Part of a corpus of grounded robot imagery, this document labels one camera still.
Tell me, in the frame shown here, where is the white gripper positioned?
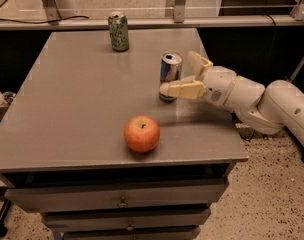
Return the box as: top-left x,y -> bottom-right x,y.
159,51 -> 237,106

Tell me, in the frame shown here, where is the red bull can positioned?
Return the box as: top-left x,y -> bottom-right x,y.
158,50 -> 185,103

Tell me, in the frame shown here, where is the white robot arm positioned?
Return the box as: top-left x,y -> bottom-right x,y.
160,51 -> 304,147

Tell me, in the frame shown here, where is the green soda can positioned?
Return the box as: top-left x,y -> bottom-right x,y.
108,11 -> 129,52

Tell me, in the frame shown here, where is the red apple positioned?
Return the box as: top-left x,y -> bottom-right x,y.
124,115 -> 160,153

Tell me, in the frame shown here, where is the grey drawer cabinet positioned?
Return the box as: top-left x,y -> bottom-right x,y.
0,29 -> 247,240

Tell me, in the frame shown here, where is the metal frame rail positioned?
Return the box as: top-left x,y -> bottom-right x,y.
0,0 -> 304,30

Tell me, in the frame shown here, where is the black cable on rail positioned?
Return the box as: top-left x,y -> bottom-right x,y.
0,15 -> 90,25

